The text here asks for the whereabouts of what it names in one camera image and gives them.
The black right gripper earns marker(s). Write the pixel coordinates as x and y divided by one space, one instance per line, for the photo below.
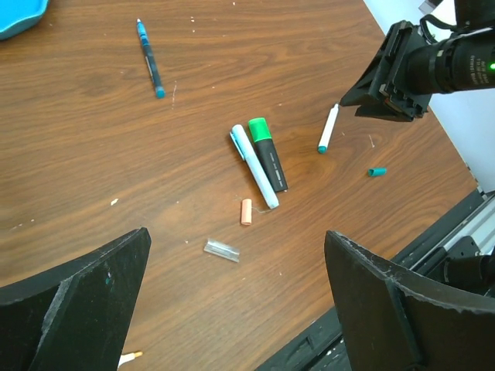
383 91

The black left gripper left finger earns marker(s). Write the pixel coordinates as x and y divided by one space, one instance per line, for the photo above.
75 316

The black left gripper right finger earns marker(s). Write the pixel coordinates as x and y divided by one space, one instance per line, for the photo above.
395 319

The black green highlighter pen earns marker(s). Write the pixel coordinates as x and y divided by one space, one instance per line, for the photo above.
267 154

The light blue highlighter pen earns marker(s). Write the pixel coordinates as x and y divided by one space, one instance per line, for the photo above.
246 151

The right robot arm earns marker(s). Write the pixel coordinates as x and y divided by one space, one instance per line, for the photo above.
413 63

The white orange marker pen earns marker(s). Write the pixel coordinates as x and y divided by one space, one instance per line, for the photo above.
128 357

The white teal marker pen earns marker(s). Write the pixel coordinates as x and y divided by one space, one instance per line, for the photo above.
328 129

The orange pen cap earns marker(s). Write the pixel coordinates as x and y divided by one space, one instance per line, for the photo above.
246 212

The clear pen cap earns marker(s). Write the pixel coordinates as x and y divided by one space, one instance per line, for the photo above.
222 250

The blue ballpoint pen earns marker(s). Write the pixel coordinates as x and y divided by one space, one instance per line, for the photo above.
150 60

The teal marker cap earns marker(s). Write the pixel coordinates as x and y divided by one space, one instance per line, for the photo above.
376 172

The teal dotted plate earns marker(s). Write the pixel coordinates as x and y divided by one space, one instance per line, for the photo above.
19 15

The aluminium table frame rail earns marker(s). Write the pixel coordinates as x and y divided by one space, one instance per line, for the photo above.
472 217

